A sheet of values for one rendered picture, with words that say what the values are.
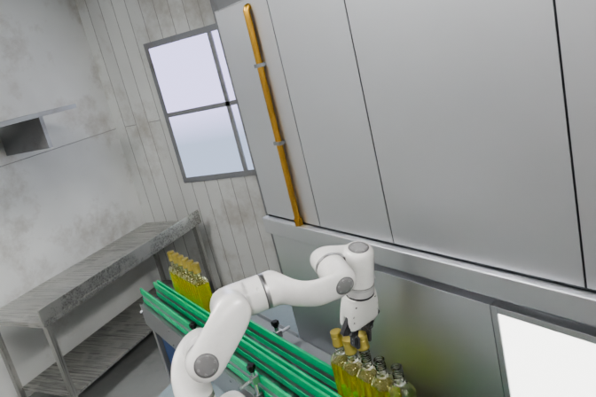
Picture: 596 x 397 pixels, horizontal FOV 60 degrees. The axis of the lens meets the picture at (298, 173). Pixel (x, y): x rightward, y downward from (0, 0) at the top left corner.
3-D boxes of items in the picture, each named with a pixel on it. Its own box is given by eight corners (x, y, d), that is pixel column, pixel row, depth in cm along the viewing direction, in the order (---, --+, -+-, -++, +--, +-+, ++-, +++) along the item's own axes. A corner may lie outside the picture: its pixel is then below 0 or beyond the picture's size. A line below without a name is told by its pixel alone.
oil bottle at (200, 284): (220, 318, 233) (202, 261, 226) (208, 324, 230) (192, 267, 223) (214, 315, 238) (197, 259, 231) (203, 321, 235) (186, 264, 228)
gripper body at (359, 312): (363, 272, 137) (364, 306, 142) (334, 289, 131) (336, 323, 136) (384, 285, 132) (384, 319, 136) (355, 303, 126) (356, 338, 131)
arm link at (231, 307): (274, 334, 126) (288, 354, 112) (189, 368, 121) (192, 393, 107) (254, 271, 125) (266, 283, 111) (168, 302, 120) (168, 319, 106)
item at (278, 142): (305, 223, 172) (251, 2, 155) (298, 227, 170) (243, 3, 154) (300, 222, 174) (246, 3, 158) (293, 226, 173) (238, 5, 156)
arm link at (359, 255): (321, 266, 120) (306, 245, 128) (323, 302, 124) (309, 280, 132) (379, 249, 124) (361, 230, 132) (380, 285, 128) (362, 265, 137)
